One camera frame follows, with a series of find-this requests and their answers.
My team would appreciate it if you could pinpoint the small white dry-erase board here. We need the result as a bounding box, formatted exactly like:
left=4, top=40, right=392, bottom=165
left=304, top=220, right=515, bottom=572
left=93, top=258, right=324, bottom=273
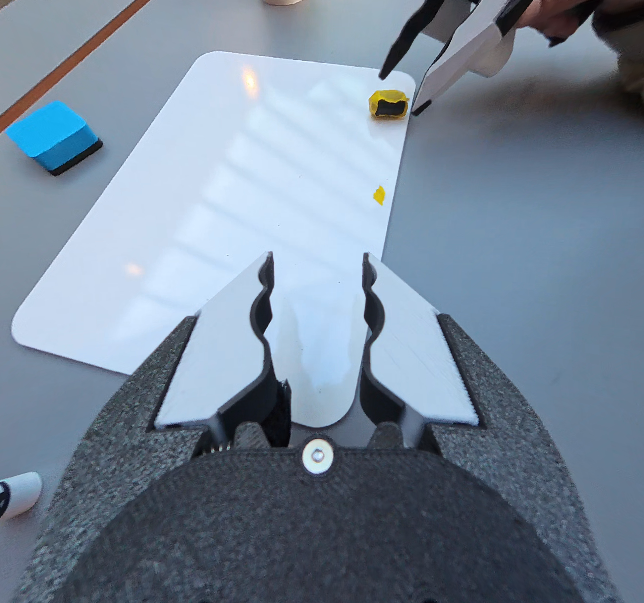
left=11, top=51, right=417, bottom=429

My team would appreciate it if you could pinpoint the yellow tape strip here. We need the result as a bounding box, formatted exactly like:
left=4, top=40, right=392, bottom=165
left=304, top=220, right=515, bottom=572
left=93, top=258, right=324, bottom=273
left=368, top=89, right=409, bottom=121

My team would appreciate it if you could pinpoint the blue board eraser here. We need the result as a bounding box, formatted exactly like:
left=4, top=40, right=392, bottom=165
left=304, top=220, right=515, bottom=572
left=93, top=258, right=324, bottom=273
left=5, top=100, right=104, bottom=177

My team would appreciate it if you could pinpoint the person's right hand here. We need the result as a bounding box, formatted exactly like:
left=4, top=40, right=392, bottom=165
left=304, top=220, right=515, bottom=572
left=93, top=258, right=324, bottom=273
left=518, top=0, right=620, bottom=43

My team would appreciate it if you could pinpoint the person's right forearm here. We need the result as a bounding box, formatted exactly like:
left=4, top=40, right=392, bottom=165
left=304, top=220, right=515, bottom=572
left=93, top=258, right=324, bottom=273
left=591, top=0, right=644, bottom=93

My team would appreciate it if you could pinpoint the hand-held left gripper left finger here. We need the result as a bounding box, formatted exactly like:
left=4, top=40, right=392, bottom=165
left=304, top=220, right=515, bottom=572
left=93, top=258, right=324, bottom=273
left=154, top=251, right=280, bottom=447

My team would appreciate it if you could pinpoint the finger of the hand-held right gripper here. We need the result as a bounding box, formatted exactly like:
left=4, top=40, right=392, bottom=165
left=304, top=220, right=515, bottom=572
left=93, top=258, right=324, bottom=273
left=378, top=0, right=486, bottom=81
left=411, top=0, right=530, bottom=116

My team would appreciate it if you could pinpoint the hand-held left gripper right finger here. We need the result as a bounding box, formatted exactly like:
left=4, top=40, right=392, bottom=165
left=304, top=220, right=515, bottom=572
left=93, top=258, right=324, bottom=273
left=358, top=251, right=480, bottom=449

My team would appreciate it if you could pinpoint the white dry-erase marker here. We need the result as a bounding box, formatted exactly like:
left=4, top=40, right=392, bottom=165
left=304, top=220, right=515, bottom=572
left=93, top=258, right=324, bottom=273
left=0, top=471, right=43, bottom=521

